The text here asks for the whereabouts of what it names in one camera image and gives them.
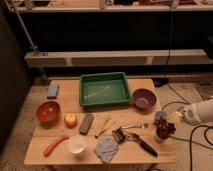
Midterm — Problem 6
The dark red grapes bunch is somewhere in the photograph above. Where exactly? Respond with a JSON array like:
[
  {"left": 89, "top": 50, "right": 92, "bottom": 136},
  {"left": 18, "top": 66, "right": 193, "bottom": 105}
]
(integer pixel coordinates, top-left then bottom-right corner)
[{"left": 154, "top": 117, "right": 176, "bottom": 140}]

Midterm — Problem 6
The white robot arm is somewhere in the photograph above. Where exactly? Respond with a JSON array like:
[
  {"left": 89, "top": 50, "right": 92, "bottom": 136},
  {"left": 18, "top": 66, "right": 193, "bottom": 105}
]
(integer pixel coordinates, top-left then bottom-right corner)
[{"left": 154, "top": 99, "right": 213, "bottom": 126}]

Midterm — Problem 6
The white cup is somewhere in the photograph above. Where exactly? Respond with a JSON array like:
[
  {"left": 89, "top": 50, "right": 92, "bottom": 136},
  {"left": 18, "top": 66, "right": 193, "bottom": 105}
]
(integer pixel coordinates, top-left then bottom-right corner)
[{"left": 68, "top": 137, "right": 86, "bottom": 156}]

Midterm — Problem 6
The metal spoon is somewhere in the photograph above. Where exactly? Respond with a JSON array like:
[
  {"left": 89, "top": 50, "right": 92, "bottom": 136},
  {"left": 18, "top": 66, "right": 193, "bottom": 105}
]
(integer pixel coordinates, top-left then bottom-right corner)
[{"left": 121, "top": 123, "right": 149, "bottom": 129}]

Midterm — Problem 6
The purple bowl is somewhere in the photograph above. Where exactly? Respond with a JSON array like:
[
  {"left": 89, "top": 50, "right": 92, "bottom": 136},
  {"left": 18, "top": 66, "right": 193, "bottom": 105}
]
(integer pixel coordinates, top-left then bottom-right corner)
[{"left": 132, "top": 88, "right": 157, "bottom": 109}]

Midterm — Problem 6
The wooden spatula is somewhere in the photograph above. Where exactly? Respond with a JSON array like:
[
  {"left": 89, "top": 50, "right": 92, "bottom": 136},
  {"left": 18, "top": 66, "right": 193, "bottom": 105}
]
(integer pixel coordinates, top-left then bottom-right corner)
[{"left": 95, "top": 115, "right": 113, "bottom": 138}]

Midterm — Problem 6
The blue-grey cloth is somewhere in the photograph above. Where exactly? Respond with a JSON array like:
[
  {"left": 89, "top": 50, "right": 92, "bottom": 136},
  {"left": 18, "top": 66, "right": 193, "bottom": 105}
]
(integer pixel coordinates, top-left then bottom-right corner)
[{"left": 94, "top": 137, "right": 119, "bottom": 163}]

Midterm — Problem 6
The green plastic tray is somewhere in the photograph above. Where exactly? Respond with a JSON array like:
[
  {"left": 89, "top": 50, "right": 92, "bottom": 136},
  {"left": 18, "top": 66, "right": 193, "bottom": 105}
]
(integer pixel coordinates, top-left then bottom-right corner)
[{"left": 79, "top": 72, "right": 131, "bottom": 108}]

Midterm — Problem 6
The grey sponge block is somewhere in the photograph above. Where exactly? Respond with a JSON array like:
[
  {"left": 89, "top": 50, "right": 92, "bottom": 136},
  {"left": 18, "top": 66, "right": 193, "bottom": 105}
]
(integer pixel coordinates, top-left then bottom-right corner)
[{"left": 79, "top": 114, "right": 94, "bottom": 134}]

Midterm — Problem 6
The yellow apple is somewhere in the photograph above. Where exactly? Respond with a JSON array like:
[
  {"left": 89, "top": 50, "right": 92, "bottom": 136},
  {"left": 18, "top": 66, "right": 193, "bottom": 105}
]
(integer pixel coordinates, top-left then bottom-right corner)
[{"left": 64, "top": 113, "right": 77, "bottom": 128}]

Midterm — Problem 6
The blue sponge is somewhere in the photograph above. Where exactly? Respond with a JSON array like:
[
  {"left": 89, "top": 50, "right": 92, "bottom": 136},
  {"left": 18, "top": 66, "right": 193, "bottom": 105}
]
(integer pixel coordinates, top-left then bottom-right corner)
[{"left": 47, "top": 84, "right": 59, "bottom": 99}]

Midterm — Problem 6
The red-orange bowl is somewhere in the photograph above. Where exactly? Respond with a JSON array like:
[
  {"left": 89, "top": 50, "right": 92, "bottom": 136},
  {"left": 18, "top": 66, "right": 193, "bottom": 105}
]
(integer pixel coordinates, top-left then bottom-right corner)
[{"left": 36, "top": 101, "right": 60, "bottom": 124}]

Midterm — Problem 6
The orange carrot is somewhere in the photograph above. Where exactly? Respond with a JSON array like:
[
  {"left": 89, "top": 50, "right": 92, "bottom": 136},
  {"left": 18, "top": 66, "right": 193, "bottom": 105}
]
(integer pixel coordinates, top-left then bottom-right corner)
[{"left": 43, "top": 135, "right": 69, "bottom": 157}]

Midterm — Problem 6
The black handled peeler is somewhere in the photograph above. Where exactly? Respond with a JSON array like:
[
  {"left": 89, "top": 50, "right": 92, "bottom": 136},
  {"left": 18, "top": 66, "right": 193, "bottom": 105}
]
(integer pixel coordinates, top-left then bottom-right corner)
[{"left": 112, "top": 128, "right": 158, "bottom": 157}]

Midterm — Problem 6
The metal shelf frame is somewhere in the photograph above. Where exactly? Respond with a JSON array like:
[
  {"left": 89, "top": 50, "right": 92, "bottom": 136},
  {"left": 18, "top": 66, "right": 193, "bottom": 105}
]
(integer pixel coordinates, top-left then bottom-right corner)
[{"left": 6, "top": 0, "right": 213, "bottom": 83}]

